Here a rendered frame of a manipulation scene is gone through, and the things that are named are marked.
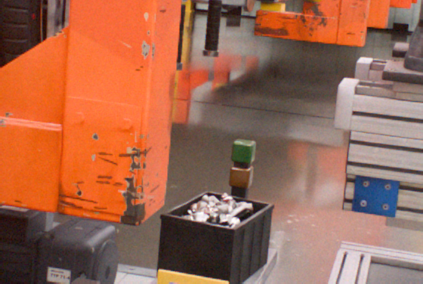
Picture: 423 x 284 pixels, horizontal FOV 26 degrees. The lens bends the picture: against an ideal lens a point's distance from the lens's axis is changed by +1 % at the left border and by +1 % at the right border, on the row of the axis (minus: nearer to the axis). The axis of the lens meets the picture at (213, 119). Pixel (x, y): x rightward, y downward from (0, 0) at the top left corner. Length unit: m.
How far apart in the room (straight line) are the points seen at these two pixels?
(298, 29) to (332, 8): 0.24
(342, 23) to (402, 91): 3.89
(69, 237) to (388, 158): 0.68
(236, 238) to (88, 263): 0.48
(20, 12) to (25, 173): 0.44
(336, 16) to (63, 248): 4.04
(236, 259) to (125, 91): 0.35
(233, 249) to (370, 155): 0.46
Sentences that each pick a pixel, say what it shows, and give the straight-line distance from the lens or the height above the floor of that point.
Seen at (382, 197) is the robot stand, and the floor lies 0.55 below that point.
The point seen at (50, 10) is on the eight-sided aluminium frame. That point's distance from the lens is 2.08.
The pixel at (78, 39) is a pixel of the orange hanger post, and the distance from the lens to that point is 1.66.
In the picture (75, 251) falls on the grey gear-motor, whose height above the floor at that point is 0.39.
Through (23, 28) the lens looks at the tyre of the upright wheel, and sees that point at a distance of 2.05.
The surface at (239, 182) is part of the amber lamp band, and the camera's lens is 1.80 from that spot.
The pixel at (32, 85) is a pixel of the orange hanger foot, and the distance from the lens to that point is 1.73.
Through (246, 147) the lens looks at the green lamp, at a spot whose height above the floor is 0.65.
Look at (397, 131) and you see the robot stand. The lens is 1.90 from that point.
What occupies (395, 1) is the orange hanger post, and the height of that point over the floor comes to 0.59.
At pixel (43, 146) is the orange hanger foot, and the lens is 1.71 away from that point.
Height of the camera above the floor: 1.02
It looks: 10 degrees down
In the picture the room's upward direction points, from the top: 5 degrees clockwise
